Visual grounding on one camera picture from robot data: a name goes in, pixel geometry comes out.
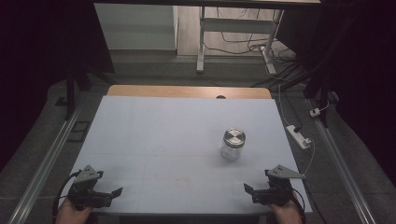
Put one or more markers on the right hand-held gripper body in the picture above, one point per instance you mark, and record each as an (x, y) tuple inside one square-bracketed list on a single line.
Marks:
[(277, 194)]

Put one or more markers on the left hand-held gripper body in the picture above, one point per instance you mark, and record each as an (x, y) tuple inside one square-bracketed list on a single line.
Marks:
[(84, 189)]

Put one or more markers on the clear glass jar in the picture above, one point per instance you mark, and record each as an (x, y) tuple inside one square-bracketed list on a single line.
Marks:
[(231, 151)]

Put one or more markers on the round metal jar lid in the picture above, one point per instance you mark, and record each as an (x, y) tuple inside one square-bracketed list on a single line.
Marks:
[(234, 137)]

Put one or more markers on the person's right hand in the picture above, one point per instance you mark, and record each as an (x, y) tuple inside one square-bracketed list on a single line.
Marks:
[(286, 214)]

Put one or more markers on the person's left hand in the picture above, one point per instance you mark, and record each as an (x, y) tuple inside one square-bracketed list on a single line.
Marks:
[(71, 215)]

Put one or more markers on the white power strip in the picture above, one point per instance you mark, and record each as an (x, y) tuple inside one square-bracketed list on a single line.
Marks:
[(298, 137)]

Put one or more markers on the black plug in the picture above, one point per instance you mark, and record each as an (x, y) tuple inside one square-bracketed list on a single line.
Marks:
[(298, 128)]

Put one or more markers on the white foam board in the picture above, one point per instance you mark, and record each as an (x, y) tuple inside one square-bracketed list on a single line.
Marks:
[(162, 140)]

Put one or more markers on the small white adapter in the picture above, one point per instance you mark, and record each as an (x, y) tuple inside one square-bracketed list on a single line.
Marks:
[(315, 112)]

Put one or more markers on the black metal stand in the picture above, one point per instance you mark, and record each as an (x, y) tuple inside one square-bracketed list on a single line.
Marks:
[(70, 90), (323, 84)]

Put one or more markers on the wooden table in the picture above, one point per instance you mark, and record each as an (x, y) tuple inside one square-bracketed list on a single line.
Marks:
[(174, 91)]

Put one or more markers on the dark curtain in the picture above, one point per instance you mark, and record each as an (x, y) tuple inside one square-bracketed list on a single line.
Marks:
[(367, 77), (37, 62)]

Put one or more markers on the aluminium rail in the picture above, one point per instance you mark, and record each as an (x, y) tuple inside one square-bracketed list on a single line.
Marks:
[(342, 168), (46, 161)]

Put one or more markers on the white desk frame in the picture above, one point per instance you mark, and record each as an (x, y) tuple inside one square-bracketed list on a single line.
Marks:
[(236, 25)]

